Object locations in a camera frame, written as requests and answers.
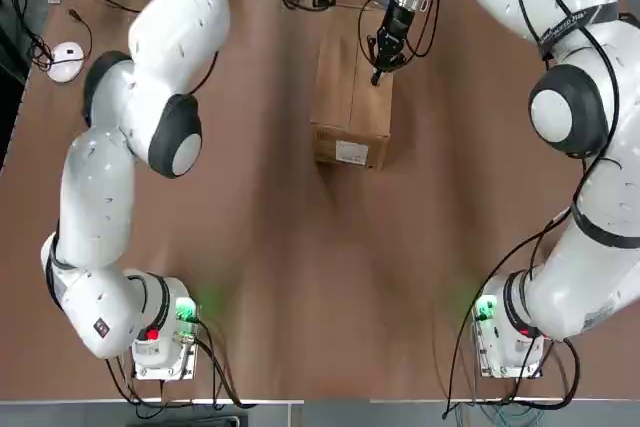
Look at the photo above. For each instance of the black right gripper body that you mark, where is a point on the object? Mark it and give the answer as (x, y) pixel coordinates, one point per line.
(397, 29)

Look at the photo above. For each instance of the brown cardboard box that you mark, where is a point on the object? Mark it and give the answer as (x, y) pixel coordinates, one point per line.
(350, 97)

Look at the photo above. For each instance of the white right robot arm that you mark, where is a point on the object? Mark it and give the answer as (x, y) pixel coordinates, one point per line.
(600, 197)

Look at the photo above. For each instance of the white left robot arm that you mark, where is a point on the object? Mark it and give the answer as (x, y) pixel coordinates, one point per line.
(95, 197)

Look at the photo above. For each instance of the white desk lamp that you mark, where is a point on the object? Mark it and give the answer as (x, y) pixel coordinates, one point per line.
(65, 61)

